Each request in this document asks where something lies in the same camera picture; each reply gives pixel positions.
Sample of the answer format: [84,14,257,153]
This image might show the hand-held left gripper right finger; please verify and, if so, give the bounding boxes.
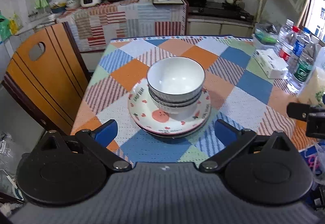
[199,119,291,172]

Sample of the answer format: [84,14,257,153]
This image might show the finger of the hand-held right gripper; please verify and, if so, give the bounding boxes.
[287,102,316,121]

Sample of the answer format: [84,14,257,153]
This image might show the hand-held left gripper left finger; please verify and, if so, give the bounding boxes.
[38,117,132,172]

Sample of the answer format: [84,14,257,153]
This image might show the white plate with sun print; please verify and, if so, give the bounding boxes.
[136,117,207,139]

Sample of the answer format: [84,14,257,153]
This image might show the large white bowl dark rim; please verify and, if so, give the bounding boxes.
[152,97,200,116]

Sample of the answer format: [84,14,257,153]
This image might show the pink rabbit print plate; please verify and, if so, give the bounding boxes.
[128,77,212,135]

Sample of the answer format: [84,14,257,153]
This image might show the white ribbed bowl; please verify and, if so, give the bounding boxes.
[148,85,202,109]
[146,57,205,101]

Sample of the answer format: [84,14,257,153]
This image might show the pale yellow rice bag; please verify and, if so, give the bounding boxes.
[297,67,325,108]

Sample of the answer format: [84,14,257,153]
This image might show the blue plastic bag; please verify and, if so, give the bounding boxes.
[300,141,325,176]

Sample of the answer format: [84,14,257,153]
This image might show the green label water bottle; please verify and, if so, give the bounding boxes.
[288,36,318,90]

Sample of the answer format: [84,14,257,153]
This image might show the white tissue pack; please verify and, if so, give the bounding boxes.
[255,49,288,79]

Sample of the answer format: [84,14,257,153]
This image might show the red cap water bottle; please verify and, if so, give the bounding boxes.
[279,26,300,62]

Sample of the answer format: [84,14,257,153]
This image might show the blue label water bottle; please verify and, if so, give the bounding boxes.
[288,27,311,75]

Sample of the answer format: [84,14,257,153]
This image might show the clear bottle white cap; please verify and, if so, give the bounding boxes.
[275,19,294,54]

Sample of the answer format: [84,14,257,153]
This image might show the wooden chair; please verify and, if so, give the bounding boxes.
[2,22,92,135]

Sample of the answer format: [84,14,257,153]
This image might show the green plastic basket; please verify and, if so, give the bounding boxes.
[254,23,278,47]

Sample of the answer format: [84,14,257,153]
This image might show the window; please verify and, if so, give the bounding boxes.
[303,0,325,44]

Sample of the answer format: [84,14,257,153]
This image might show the cream base cabinet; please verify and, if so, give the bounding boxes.
[186,17,254,36]

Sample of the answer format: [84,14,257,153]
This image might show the patchwork counter cloth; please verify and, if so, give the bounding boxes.
[56,0,188,53]

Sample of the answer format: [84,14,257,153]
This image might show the black gas stove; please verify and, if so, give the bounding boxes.
[188,1,254,23]

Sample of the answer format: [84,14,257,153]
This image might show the small metal pot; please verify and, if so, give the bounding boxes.
[224,0,246,9]

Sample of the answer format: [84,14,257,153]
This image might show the blue basin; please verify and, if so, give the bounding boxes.
[50,2,67,14]

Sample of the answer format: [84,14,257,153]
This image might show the yellow bottle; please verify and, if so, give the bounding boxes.
[10,13,24,35]

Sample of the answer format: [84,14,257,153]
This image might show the cutting board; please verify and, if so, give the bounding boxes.
[153,0,187,5]

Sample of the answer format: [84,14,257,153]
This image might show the green hanging rack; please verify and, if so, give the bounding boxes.
[34,0,51,9]

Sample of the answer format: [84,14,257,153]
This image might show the green plastic bag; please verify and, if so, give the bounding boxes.
[0,12,12,43]

